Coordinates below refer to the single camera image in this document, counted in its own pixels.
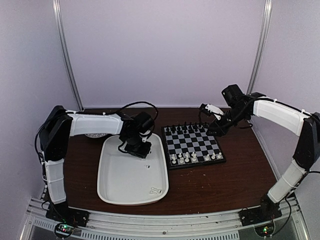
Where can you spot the patterned ceramic plate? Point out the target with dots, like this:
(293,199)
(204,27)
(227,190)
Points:
(96,135)

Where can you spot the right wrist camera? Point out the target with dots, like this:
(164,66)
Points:
(210,109)

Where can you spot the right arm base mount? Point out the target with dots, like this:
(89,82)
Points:
(255,215)

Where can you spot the right aluminium frame post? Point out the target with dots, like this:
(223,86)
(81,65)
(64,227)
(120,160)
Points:
(264,30)

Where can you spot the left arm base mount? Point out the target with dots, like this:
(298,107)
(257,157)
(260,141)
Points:
(74,217)

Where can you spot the white chess piece pair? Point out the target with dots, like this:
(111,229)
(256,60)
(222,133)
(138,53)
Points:
(155,191)

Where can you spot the left aluminium frame post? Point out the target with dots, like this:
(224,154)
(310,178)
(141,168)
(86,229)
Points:
(66,56)

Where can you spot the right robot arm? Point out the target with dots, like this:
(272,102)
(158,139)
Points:
(290,136)

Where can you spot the front aluminium rail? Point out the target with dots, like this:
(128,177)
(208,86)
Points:
(224,225)

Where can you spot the black chess pieces row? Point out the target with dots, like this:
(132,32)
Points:
(186,128)

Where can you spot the white rectangular tray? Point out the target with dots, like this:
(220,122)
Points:
(123,180)

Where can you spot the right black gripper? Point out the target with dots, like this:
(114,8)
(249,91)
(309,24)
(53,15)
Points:
(221,129)

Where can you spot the black and white chessboard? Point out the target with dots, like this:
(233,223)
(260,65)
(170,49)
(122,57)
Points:
(200,143)

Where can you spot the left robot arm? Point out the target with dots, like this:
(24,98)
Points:
(61,124)

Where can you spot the aluminium frame post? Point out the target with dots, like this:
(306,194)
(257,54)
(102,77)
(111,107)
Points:
(66,56)
(264,30)

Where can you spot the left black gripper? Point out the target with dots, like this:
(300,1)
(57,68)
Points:
(142,153)

